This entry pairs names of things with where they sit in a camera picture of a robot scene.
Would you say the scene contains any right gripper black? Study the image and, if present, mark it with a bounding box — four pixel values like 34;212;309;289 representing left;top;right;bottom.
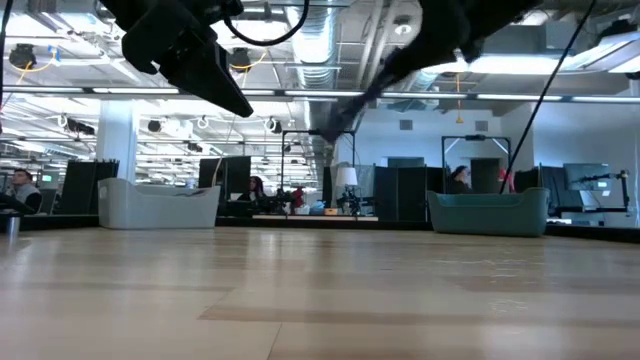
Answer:
319;0;485;144

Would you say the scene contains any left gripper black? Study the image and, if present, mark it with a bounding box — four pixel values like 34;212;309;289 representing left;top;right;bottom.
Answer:
99;0;255;120

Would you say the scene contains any monitor on black arm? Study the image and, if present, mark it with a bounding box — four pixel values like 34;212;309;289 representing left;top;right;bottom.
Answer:
562;162;631;214

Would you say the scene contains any white shade table lamp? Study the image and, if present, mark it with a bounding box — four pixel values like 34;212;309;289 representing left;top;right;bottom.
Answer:
333;166;360;217

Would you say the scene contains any black partition panel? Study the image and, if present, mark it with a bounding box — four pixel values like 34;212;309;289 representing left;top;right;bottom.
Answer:
59;159;120;216
198;155;252;201
373;165;446;223

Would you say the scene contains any person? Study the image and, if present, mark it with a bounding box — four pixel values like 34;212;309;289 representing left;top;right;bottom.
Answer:
0;168;44;215
448;165;474;195
248;175;269;202

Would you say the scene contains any light grey plastic bin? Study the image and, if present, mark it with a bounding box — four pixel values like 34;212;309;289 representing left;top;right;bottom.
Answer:
97;177;222;231

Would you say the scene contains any teal plastic bin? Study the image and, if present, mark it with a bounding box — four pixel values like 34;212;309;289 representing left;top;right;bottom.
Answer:
427;187;551;238

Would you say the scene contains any black station frame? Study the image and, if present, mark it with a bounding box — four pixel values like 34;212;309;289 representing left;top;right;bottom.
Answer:
441;134;513;194
280;128;357;194

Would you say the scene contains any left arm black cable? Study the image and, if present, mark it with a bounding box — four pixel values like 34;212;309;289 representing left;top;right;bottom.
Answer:
223;0;311;48

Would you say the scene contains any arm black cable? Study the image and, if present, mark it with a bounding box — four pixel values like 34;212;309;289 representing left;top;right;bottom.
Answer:
498;0;599;195
223;0;311;48

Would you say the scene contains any black aluminium table frame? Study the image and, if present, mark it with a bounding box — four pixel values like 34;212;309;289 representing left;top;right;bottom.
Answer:
0;213;640;245

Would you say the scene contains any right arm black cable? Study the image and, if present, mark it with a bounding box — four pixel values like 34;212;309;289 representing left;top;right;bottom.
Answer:
498;0;599;195

